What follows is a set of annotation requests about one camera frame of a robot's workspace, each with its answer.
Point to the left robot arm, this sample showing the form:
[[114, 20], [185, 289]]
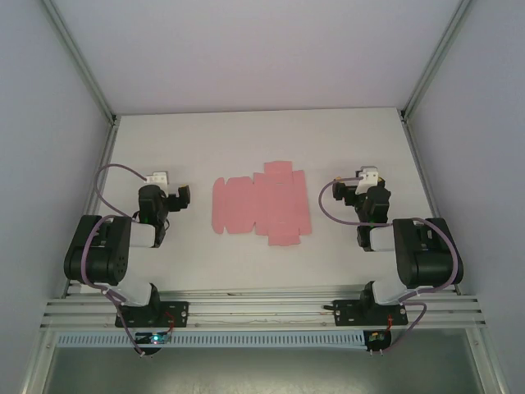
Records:
[[98, 254]]

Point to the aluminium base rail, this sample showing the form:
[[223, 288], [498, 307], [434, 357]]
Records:
[[262, 312]]

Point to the right aluminium frame post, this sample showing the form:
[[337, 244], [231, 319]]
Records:
[[439, 57]]

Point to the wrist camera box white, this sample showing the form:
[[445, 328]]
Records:
[[367, 180], [158, 179]]

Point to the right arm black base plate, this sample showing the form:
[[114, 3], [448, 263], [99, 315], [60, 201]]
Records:
[[348, 314]]

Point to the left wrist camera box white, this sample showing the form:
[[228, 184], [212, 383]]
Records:
[[158, 179]]

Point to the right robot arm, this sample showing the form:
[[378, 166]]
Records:
[[426, 254]]

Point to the circuit board with green light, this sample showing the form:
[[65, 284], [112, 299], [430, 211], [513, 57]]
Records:
[[155, 338]]

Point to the aluminium frame post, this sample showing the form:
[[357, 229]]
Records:
[[439, 57], [78, 57]]

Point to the left aluminium side rail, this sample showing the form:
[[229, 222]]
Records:
[[102, 164]]

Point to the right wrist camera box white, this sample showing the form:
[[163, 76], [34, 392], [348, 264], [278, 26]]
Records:
[[367, 180]]

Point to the pink paper box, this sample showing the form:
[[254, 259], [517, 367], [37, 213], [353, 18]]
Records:
[[262, 205]]

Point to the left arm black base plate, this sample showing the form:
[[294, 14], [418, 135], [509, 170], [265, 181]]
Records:
[[176, 314]]

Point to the left aluminium frame post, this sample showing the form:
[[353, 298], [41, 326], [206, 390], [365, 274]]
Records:
[[78, 57]]

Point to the small green circuit board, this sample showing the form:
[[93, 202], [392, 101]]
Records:
[[376, 337]]

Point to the aluminium side rail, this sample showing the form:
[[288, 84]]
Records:
[[418, 164], [102, 164]]

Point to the right aluminium side rail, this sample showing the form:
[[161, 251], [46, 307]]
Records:
[[418, 164]]

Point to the grey metal panel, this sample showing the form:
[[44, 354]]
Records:
[[262, 371]]

